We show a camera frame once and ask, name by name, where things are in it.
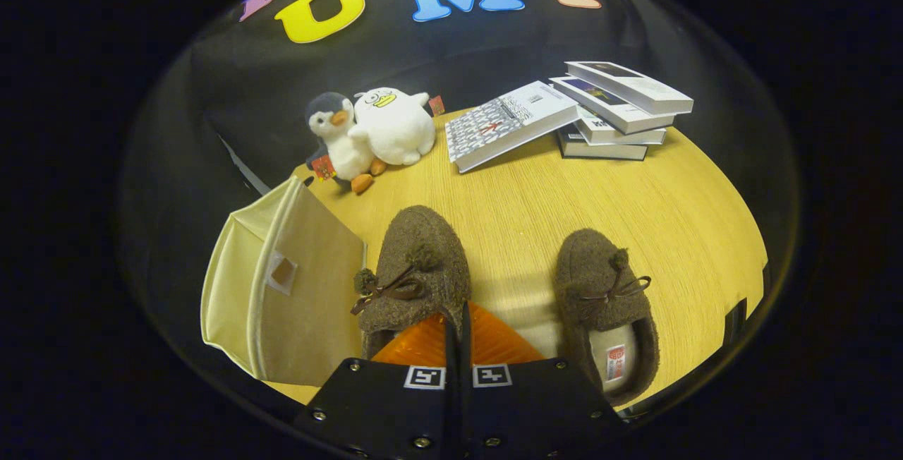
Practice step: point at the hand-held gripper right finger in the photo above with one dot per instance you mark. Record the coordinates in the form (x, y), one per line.
(473, 410)

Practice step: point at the brown fuzzy shoe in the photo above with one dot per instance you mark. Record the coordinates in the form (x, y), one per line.
(589, 262)
(423, 241)

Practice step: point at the grey penguin plush toy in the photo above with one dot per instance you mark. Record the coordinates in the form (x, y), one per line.
(346, 149)

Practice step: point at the dark grey book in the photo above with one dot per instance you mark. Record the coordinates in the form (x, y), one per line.
(600, 151)

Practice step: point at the white duck plush toy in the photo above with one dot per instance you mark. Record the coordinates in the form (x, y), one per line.
(395, 128)

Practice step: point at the white book blue cover picture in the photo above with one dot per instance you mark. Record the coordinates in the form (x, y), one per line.
(607, 109)

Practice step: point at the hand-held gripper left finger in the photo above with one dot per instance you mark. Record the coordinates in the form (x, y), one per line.
(451, 410)

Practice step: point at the white book black lettering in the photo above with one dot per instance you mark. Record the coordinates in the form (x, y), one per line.
(621, 137)

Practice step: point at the white book dark cover picture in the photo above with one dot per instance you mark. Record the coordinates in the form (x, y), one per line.
(635, 86)

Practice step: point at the white patterned cover book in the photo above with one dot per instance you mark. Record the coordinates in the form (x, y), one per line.
(501, 125)

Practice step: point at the beige fabric storage box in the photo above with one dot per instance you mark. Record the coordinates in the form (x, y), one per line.
(310, 312)

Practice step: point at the black backdrop cloth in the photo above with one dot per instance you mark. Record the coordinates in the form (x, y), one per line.
(458, 51)

